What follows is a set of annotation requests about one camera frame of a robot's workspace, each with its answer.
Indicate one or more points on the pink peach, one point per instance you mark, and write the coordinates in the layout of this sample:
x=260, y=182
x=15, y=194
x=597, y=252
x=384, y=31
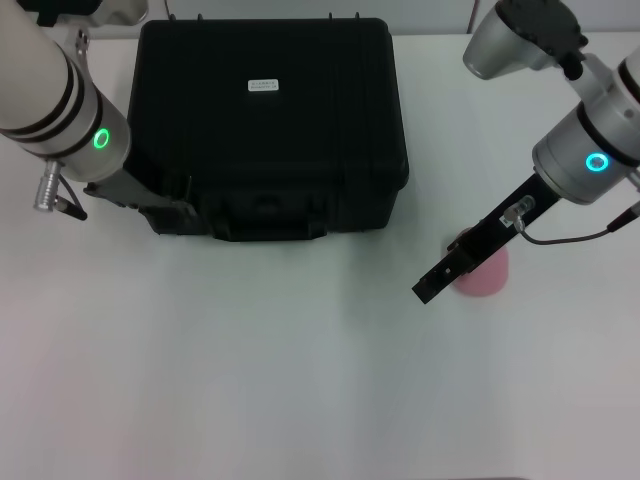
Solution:
x=492, y=280

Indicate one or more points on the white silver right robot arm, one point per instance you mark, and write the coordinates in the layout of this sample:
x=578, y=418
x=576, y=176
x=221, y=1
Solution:
x=575, y=150

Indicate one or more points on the white label sticker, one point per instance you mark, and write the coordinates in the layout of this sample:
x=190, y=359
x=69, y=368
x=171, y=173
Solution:
x=264, y=85

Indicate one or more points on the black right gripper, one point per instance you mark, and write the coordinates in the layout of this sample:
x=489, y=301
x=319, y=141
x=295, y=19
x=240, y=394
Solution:
x=492, y=232

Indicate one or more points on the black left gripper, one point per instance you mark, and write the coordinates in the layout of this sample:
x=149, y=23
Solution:
x=125, y=190

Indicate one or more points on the black plastic carrying case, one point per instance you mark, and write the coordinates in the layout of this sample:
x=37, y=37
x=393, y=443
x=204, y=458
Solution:
x=260, y=150

